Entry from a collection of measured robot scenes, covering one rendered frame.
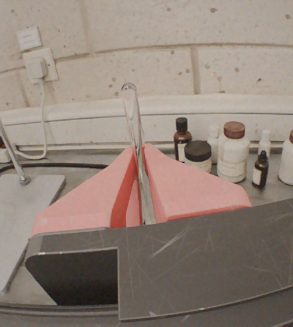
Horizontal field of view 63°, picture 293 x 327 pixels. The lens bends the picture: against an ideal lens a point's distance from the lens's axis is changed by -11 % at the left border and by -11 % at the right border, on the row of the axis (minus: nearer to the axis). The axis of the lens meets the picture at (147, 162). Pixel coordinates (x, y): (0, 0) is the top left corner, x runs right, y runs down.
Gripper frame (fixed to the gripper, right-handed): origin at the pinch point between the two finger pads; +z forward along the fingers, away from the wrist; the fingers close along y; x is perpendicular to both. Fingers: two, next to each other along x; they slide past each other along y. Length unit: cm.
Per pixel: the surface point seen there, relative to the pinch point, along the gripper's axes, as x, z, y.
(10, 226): 26.3, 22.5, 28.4
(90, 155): 27, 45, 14
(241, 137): 17.4, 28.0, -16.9
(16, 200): 26.3, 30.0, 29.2
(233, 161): 21.7, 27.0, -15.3
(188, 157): 22.1, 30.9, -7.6
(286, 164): 22.4, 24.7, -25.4
